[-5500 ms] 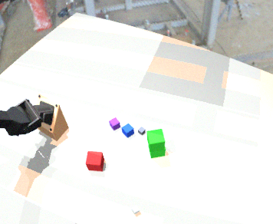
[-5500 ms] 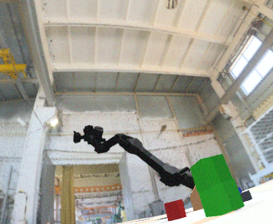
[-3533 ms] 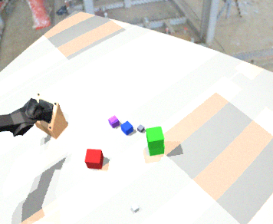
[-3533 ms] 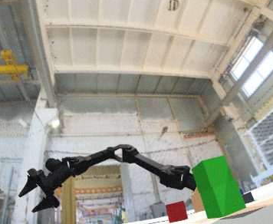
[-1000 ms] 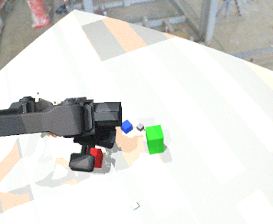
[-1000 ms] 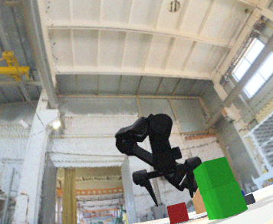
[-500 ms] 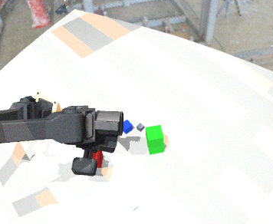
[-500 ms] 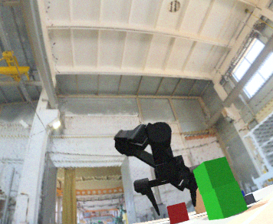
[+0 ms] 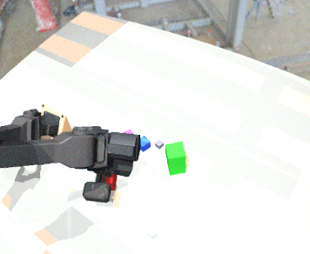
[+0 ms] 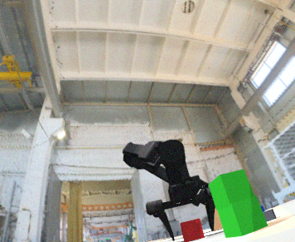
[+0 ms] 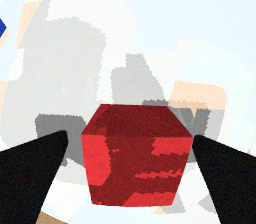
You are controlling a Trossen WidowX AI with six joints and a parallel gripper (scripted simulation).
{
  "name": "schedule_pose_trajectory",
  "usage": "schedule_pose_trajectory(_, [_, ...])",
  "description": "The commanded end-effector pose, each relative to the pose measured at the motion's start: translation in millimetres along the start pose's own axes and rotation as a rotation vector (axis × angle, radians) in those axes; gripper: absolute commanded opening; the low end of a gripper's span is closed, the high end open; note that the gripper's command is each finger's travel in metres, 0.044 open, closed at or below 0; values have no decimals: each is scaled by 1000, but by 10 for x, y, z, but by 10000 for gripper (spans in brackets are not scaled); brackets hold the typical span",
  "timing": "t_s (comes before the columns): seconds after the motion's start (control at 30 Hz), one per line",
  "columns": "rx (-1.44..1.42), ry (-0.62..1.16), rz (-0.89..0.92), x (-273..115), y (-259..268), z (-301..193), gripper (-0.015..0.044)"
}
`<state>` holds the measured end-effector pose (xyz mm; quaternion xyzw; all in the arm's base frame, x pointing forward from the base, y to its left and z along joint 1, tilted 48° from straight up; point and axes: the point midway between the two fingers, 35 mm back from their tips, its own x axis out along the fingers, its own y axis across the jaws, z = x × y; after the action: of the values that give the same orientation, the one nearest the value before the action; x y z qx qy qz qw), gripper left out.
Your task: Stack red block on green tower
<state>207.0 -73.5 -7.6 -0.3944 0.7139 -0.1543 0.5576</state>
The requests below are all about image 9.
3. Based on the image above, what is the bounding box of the green block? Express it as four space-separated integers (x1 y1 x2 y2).
165 142 186 168
168 164 186 176

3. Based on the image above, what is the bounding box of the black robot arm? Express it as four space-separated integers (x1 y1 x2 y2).
0 109 141 177

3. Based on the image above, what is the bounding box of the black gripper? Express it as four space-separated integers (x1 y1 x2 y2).
83 167 111 203

